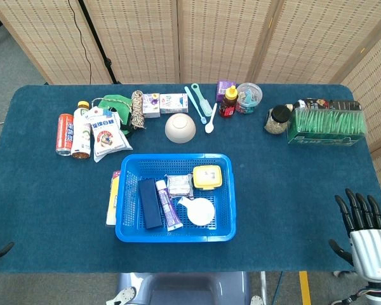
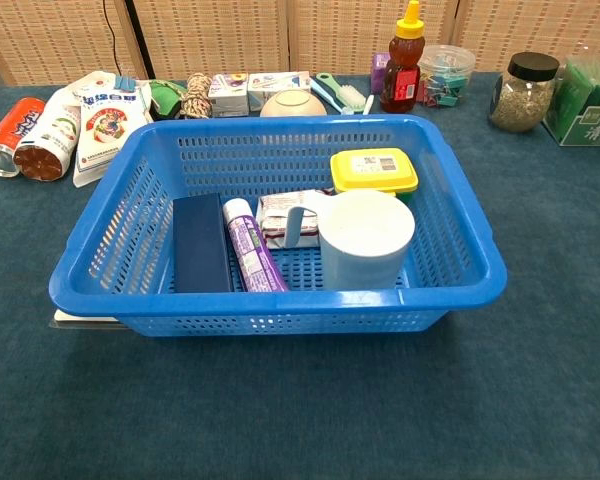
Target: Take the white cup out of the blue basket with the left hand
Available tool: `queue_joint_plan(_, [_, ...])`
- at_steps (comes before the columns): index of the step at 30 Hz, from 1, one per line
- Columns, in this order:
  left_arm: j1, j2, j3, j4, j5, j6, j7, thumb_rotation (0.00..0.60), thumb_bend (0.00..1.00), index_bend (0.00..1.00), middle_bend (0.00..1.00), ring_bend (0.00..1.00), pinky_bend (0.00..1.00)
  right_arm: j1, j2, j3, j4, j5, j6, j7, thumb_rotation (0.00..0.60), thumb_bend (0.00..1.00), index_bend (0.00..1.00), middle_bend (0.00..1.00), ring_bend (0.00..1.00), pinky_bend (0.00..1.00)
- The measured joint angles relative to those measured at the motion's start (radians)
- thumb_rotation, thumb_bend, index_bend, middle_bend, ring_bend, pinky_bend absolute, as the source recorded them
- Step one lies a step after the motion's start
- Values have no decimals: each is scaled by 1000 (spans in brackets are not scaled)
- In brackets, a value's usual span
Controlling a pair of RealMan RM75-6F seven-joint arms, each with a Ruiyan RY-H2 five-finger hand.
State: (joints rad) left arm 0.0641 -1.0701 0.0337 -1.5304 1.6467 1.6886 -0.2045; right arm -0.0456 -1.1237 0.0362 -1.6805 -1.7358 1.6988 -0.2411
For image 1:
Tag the silver foil snack packet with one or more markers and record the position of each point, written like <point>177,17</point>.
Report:
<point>178,185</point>

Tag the purple white toothpaste tube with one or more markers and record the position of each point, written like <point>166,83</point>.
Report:
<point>168,206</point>

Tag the beige bowl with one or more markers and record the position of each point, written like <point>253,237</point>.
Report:
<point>180,128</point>

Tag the glass jar black lid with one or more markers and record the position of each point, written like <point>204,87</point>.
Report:
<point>277,119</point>

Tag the yellow floor tape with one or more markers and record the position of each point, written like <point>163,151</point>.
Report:
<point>304,289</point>

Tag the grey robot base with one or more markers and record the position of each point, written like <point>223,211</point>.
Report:
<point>184,289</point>

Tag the black and silver left hand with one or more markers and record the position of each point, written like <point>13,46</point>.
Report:
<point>0,251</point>

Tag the teal bottle brush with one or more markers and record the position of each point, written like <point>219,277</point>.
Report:
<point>204,106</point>

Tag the honey bottle yellow cap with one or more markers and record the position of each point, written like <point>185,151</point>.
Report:
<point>229,103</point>

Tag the navy blue rectangular box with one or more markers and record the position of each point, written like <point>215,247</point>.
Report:
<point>150,203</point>

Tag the green tea bag box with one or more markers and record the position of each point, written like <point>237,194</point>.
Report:
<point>327,127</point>

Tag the small purple white carton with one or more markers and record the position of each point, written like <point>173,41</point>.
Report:
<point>151,105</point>

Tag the white plastic cup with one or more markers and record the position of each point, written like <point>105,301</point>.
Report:
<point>200,213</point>

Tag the red drink can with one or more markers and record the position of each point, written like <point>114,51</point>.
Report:
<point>64,135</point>

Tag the clear jar of clips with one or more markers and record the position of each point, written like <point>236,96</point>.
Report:
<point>249,98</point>

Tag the black and silver right hand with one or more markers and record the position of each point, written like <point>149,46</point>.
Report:
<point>373,251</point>

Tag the dark snack package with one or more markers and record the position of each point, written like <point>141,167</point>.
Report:
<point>333,104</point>

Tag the purple box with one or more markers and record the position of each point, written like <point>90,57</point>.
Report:
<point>223,89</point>

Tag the white label tea bottle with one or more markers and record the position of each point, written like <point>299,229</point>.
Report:
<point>82,133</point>

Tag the white plastic spoon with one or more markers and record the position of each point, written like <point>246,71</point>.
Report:
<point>209,127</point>

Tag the white pink rectangular box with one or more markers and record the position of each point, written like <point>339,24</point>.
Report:
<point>174,103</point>

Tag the blue felt table cover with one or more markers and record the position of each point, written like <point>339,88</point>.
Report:
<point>289,190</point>

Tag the blue plastic basket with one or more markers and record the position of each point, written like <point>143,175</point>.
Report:
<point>223,203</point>

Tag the green fabric pouch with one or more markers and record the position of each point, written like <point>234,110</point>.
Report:
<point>114,101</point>

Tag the white sugar bag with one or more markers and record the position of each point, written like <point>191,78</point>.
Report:
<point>109,136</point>

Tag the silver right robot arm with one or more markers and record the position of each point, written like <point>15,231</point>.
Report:
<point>379,294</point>

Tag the black stand leg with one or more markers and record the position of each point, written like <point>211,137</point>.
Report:
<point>98,41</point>

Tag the flat yellow package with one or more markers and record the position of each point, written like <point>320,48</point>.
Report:
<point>112,197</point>

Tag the yellow lidded plastic box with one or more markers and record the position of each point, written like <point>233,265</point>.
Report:
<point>207,177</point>

